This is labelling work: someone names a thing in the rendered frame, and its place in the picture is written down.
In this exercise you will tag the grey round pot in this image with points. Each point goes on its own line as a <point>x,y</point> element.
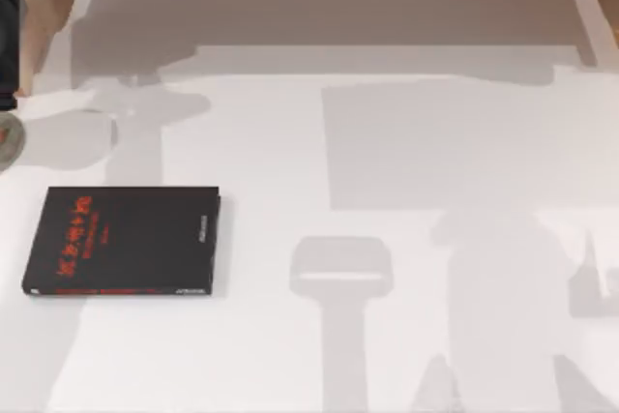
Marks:
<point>14,139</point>

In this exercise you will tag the black angular object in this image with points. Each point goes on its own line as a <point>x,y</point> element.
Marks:
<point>8,31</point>

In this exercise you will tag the black book with red lettering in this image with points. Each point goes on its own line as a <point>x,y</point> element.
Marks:
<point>126,244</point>

